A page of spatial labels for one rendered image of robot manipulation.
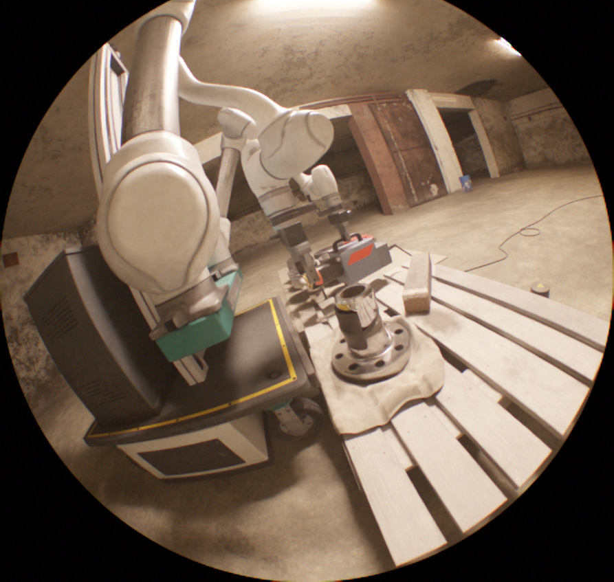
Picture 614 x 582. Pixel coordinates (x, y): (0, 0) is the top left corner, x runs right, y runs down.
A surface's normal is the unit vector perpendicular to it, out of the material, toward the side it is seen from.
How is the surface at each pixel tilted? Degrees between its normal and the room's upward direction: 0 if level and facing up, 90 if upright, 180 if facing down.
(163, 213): 96
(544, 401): 0
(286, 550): 0
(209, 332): 90
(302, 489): 0
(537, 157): 90
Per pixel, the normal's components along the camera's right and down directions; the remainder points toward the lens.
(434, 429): -0.36, -0.90
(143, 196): 0.61, 0.10
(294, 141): -0.36, 0.73
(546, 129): -0.92, 0.40
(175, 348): 0.24, 0.18
